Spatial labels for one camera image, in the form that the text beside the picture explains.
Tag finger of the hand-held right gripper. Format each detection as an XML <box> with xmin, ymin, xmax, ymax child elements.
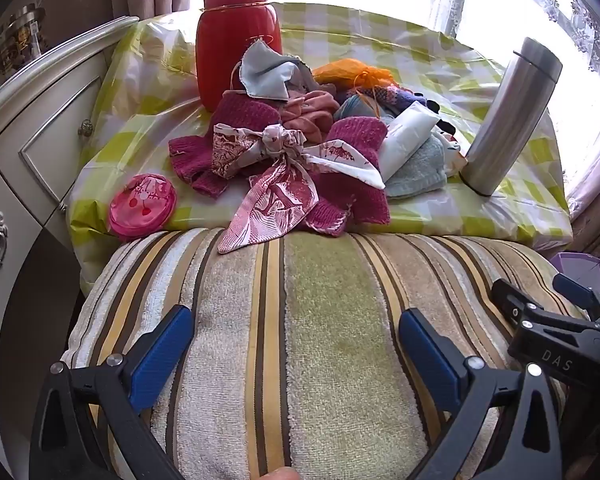
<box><xmin>552</xmin><ymin>272</ymin><xmax>600</xmax><ymax>321</ymax></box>
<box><xmin>490</xmin><ymin>278</ymin><xmax>536</xmax><ymax>328</ymax></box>

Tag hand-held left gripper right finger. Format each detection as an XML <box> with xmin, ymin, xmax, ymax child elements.
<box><xmin>399</xmin><ymin>308</ymin><xmax>581</xmax><ymax>480</ymax></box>

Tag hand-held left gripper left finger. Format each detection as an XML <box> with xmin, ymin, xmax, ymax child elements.
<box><xmin>30</xmin><ymin>305</ymin><xmax>196</xmax><ymax>480</ymax></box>

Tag purple cardboard box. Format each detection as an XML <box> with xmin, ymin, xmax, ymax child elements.
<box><xmin>550</xmin><ymin>252</ymin><xmax>600</xmax><ymax>286</ymax></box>

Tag pink round lid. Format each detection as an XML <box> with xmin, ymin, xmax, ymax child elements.
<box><xmin>108</xmin><ymin>173</ymin><xmax>180</xmax><ymax>241</ymax></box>

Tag light blue towel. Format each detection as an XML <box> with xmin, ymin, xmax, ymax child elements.
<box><xmin>385</xmin><ymin>135</ymin><xmax>448</xmax><ymax>198</ymax></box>

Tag white printed cloth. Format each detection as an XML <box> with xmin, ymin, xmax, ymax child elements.
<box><xmin>432</xmin><ymin>127</ymin><xmax>470</xmax><ymax>173</ymax></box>

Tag magenta knitted glove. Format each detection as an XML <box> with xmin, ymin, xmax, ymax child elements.
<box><xmin>300</xmin><ymin>116</ymin><xmax>392</xmax><ymax>237</ymax></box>
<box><xmin>168</xmin><ymin>94</ymin><xmax>286</xmax><ymax>198</ymax></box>

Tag red white printed scarf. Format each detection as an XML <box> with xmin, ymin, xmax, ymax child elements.
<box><xmin>211</xmin><ymin>122</ymin><xmax>385</xmax><ymax>254</ymax></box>

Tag black keys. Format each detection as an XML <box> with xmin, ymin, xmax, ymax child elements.
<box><xmin>422</xmin><ymin>97</ymin><xmax>460</xmax><ymax>136</ymax></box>

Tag multicoloured knitted cloth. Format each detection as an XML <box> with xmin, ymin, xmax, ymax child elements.
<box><xmin>337</xmin><ymin>84</ymin><xmax>423</xmax><ymax>122</ymax></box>

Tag salmon pink cloth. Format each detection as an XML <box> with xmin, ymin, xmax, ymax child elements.
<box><xmin>282</xmin><ymin>90</ymin><xmax>348</xmax><ymax>143</ymax></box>

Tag orange mesh pouch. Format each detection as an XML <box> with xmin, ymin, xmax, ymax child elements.
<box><xmin>312</xmin><ymin>58</ymin><xmax>396</xmax><ymax>88</ymax></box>

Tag black white checked face mask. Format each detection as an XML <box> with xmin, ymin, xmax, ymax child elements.
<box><xmin>230</xmin><ymin>40</ymin><xmax>311</xmax><ymax>101</ymax></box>

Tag stainless steel thermos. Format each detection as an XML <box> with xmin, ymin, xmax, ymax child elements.
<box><xmin>459</xmin><ymin>36</ymin><xmax>564</xmax><ymax>197</ymax></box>

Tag white dresser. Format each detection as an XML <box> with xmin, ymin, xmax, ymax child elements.
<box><xmin>0</xmin><ymin>16</ymin><xmax>141</xmax><ymax>480</ymax></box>

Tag white lace sheer curtain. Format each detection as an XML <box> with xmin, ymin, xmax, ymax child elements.
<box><xmin>427</xmin><ymin>0</ymin><xmax>600</xmax><ymax>216</ymax></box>

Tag red thermos bottle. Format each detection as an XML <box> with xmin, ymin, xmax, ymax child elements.
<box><xmin>196</xmin><ymin>0</ymin><xmax>284</xmax><ymax>113</ymax></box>

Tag yellow checked plastic tablecloth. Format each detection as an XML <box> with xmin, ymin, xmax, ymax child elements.
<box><xmin>65</xmin><ymin>2</ymin><xmax>576</xmax><ymax>286</ymax></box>

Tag dark gold ornament jar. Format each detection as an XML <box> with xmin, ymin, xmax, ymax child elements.
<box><xmin>0</xmin><ymin>5</ymin><xmax>48</xmax><ymax>73</ymax></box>

